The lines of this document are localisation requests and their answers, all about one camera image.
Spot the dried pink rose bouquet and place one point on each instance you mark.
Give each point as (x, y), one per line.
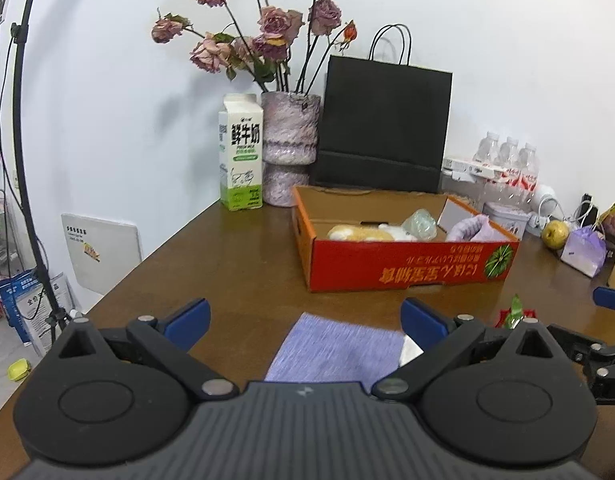
(275, 22)

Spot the white tin box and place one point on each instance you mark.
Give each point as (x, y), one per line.
(505, 220)

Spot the purple knitted pouch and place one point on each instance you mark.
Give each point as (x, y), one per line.
(337, 350)

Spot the flat white box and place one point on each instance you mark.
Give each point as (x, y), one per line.
(467, 167)

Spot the white cloth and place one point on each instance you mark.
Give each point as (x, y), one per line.
(410, 352)

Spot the orange cardboard box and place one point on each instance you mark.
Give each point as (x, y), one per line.
(387, 265)

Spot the black light stand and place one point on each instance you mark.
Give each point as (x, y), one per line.
(19, 135)

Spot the fluffy purple towel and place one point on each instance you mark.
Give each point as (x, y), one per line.
(475, 230)

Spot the marbled purple vase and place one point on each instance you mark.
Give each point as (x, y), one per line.
(290, 130)

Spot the black paper bag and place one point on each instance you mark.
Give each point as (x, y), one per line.
(382, 125)

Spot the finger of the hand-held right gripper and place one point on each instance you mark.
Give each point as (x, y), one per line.
(612, 299)
(575, 342)

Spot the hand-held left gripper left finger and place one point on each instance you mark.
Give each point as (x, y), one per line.
(190, 317)

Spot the clear plastic container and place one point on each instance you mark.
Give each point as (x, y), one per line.
(462, 192)

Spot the small white fan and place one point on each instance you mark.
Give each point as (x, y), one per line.
(545, 200)

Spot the yellow white plush toy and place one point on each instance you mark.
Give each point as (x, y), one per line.
(357, 233)

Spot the clear plastic bag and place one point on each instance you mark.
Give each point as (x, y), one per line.
(420, 225)

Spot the purple tissue pack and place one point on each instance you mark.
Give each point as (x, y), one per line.
(582, 252)

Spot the yellow green floor object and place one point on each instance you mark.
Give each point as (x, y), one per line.
(18, 369)

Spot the green apple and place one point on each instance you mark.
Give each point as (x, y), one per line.
(556, 235)

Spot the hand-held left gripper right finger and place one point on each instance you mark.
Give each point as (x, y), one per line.
(423, 321)

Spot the blue white bag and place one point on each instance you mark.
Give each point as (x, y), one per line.
(34, 310)

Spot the green white milk carton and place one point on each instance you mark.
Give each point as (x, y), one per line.
(242, 160)

